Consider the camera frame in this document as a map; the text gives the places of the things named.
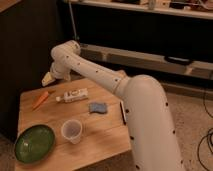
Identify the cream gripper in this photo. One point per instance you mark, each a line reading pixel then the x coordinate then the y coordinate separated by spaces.
pixel 47 79

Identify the orange pepper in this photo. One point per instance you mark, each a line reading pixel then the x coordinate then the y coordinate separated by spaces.
pixel 41 99

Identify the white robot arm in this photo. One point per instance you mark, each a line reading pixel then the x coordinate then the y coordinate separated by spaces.
pixel 150 125

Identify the green ceramic bowl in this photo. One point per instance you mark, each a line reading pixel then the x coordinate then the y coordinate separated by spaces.
pixel 34 144

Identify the white tube bottle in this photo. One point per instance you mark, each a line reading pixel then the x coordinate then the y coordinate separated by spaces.
pixel 72 96

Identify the blue sponge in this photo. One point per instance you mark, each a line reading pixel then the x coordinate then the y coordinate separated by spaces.
pixel 100 108

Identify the clear plastic cup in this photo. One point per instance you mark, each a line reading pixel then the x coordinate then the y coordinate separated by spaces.
pixel 71 130

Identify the wooden table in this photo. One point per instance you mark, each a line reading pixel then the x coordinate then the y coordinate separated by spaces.
pixel 86 120

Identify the black and red box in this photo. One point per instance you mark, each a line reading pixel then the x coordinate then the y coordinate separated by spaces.
pixel 123 112

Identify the upper wooden shelf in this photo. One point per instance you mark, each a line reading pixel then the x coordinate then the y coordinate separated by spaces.
pixel 149 7

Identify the metal shelf rail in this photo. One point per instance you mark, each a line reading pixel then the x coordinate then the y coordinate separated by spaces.
pixel 197 69

